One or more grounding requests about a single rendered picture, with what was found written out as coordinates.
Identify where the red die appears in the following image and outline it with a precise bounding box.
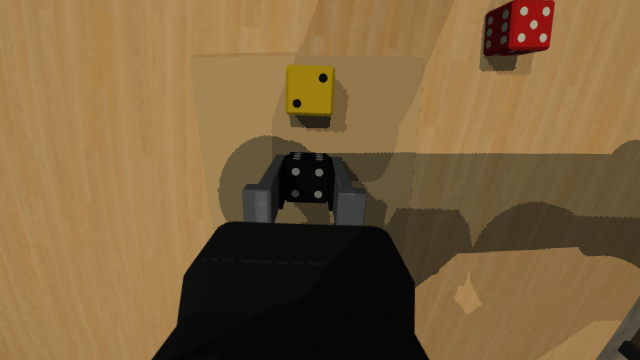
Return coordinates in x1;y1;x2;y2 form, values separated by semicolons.
483;0;555;56

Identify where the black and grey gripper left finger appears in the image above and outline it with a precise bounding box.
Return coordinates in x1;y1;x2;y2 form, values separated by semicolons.
242;155;288;223

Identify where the yellow die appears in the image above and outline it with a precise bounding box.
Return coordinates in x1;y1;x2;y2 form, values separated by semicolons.
286;65;335;116

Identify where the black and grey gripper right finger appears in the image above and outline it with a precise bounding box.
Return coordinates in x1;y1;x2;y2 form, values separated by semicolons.
328;157;367;226

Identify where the black die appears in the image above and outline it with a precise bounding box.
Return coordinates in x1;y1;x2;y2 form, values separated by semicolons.
285;152;330;203

